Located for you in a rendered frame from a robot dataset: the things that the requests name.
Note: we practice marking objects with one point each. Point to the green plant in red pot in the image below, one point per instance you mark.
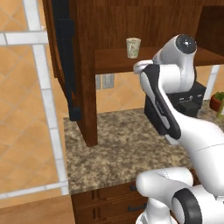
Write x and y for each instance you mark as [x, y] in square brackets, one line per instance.
[217, 100]

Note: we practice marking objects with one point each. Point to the brown wooden drawer front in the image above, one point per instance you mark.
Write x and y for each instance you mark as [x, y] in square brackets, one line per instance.
[113, 214]
[113, 191]

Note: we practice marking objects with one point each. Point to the pale patterned glass cup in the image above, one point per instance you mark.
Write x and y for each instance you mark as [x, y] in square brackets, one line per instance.
[133, 48]

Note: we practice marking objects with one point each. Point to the brown wooden cabinet door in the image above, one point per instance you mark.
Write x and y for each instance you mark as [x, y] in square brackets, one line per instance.
[211, 29]
[84, 87]

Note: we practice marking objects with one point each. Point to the grey wall socket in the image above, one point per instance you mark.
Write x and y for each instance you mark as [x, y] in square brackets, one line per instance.
[105, 81]

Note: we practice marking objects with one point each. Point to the green bottle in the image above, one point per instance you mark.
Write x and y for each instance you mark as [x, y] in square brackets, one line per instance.
[221, 110]

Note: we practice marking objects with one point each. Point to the brown wooden wall cabinet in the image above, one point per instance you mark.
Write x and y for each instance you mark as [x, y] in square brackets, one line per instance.
[140, 26]

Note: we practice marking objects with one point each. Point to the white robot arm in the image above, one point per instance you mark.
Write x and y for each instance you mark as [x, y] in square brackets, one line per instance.
[204, 145]

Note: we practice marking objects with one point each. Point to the light wooden counter panel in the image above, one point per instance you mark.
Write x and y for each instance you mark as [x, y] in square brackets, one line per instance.
[35, 211]

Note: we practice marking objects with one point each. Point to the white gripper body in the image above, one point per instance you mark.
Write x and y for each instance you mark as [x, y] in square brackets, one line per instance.
[141, 66]

